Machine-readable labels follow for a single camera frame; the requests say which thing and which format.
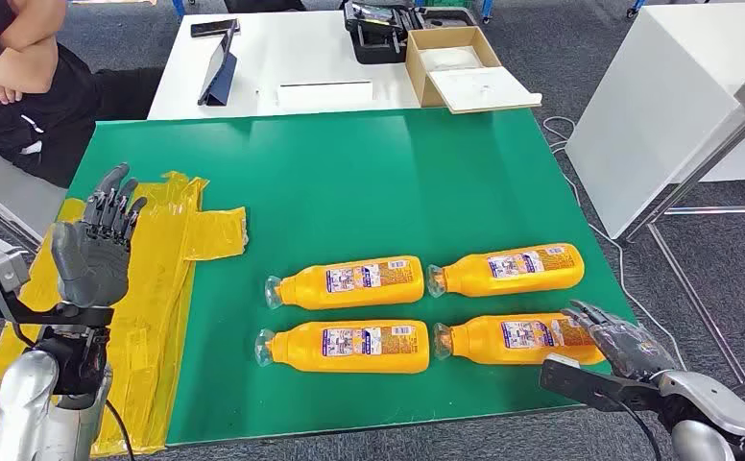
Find large white table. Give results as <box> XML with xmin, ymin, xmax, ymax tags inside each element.
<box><xmin>564</xmin><ymin>0</ymin><xmax>745</xmax><ymax>240</ymax></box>

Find black tool case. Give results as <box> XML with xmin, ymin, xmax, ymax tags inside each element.
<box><xmin>343</xmin><ymin>0</ymin><xmax>479</xmax><ymax>65</ymax></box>

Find black smartphone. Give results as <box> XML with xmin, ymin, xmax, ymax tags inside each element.
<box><xmin>190</xmin><ymin>18</ymin><xmax>241</xmax><ymax>38</ymax></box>

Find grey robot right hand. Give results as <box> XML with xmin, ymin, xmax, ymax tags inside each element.
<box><xmin>562</xmin><ymin>299</ymin><xmax>679</xmax><ymax>383</ymax></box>

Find person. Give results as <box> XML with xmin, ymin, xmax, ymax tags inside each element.
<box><xmin>0</xmin><ymin>0</ymin><xmax>165</xmax><ymax>189</ymax></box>

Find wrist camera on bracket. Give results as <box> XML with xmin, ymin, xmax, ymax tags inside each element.
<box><xmin>540</xmin><ymin>353</ymin><xmax>663</xmax><ymax>414</ymax></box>
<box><xmin>0</xmin><ymin>234</ymin><xmax>115</xmax><ymax>328</ymax></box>

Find white foam insert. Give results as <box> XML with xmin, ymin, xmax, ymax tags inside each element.
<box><xmin>420</xmin><ymin>45</ymin><xmax>485</xmax><ymax>72</ymax></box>

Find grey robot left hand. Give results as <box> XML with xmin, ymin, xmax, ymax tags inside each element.
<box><xmin>50</xmin><ymin>162</ymin><xmax>149</xmax><ymax>309</ymax></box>

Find person's left hand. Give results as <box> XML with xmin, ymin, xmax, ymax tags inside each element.
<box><xmin>0</xmin><ymin>79</ymin><xmax>25</xmax><ymax>107</ymax></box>

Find orange plastic bottle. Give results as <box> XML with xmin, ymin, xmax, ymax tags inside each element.
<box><xmin>264</xmin><ymin>255</ymin><xmax>426</xmax><ymax>312</ymax></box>
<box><xmin>434</xmin><ymin>312</ymin><xmax>606</xmax><ymax>367</ymax></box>
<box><xmin>426</xmin><ymin>242</ymin><xmax>586</xmax><ymax>300</ymax></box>
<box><xmin>253</xmin><ymin>320</ymin><xmax>431</xmax><ymax>376</ymax></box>

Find yellow plastic sheet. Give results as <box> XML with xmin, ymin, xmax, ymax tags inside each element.
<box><xmin>0</xmin><ymin>170</ymin><xmax>250</xmax><ymax>461</ymax></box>

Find grey side table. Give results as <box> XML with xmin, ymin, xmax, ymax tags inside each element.
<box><xmin>0</xmin><ymin>119</ymin><xmax>70</xmax><ymax>255</ymax></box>

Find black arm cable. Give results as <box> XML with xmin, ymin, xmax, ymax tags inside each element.
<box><xmin>611</xmin><ymin>395</ymin><xmax>667</xmax><ymax>461</ymax></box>
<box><xmin>104</xmin><ymin>399</ymin><xmax>136</xmax><ymax>461</ymax></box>

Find tablet in dark folio case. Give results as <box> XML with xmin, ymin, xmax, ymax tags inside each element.
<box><xmin>197</xmin><ymin>18</ymin><xmax>241</xmax><ymax>108</ymax></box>

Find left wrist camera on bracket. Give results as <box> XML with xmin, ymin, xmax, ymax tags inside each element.
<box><xmin>0</xmin><ymin>234</ymin><xmax>115</xmax><ymax>328</ymax></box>

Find brown cardboard box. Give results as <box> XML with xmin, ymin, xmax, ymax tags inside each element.
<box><xmin>404</xmin><ymin>26</ymin><xmax>503</xmax><ymax>109</ymax></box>

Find white floor cable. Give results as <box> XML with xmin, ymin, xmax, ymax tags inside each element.
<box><xmin>541</xmin><ymin>115</ymin><xmax>688</xmax><ymax>372</ymax></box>

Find white box lid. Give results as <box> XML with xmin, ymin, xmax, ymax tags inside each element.
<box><xmin>428</xmin><ymin>65</ymin><xmax>544</xmax><ymax>116</ymax></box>

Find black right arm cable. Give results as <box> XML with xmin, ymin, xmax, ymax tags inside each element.
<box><xmin>611</xmin><ymin>395</ymin><xmax>667</xmax><ymax>461</ymax></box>

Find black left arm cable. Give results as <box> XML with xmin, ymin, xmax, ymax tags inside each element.
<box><xmin>104</xmin><ymin>399</ymin><xmax>136</xmax><ymax>461</ymax></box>

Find black chair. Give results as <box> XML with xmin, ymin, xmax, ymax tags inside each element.
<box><xmin>223</xmin><ymin>0</ymin><xmax>307</xmax><ymax>14</ymax></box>

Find green table mat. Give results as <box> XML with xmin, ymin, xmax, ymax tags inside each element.
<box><xmin>65</xmin><ymin>107</ymin><xmax>639</xmax><ymax>448</ymax></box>

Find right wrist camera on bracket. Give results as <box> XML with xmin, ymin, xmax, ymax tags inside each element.
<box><xmin>540</xmin><ymin>353</ymin><xmax>663</xmax><ymax>414</ymax></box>

